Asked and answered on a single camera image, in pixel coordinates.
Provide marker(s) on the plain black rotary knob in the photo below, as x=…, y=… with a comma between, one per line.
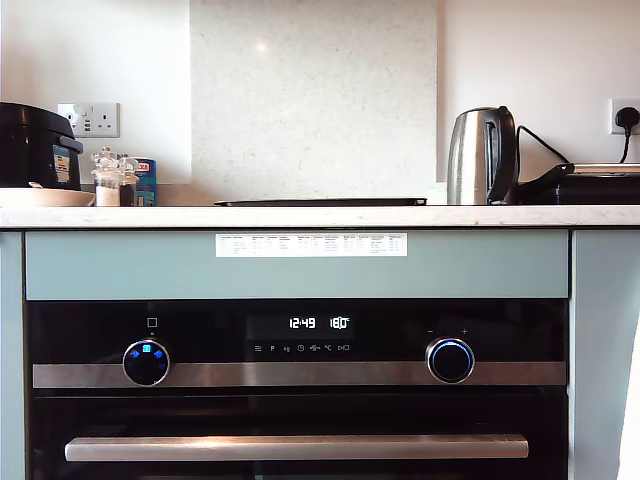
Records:
x=450, y=361

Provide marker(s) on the black built-in oven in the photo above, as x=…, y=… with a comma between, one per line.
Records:
x=300, y=415

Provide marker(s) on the rotary knob with blue icons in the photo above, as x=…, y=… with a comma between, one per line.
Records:
x=146, y=362

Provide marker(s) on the white printed label sticker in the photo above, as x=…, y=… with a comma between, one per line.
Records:
x=311, y=245

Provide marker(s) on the black hob plate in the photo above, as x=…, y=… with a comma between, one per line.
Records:
x=322, y=201

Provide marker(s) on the speckled white splashback panel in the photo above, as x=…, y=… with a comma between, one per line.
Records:
x=312, y=100

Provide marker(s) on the steel electric kettle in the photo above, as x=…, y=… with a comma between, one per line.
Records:
x=470, y=160

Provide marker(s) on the blue cardboard tub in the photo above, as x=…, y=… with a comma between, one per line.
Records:
x=145, y=185

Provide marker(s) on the grey-green cabinet front panel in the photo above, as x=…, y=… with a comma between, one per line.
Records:
x=125, y=270

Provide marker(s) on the clear pepper grinder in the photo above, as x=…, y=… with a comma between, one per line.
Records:
x=128, y=192

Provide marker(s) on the black sandwich grill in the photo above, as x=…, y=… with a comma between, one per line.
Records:
x=595, y=190

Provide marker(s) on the white shallow bowl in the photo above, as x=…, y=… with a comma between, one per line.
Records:
x=42, y=197

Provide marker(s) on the grey-green wide cabinet side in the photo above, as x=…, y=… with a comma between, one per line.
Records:
x=597, y=325

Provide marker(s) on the black rice cooker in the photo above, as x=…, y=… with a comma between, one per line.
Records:
x=27, y=146

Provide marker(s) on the grey-green narrow cabinet side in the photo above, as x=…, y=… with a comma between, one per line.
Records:
x=12, y=350

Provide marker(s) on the white double wall socket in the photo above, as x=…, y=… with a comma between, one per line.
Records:
x=89, y=120

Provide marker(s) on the white single wall socket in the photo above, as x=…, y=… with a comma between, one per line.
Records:
x=615, y=103

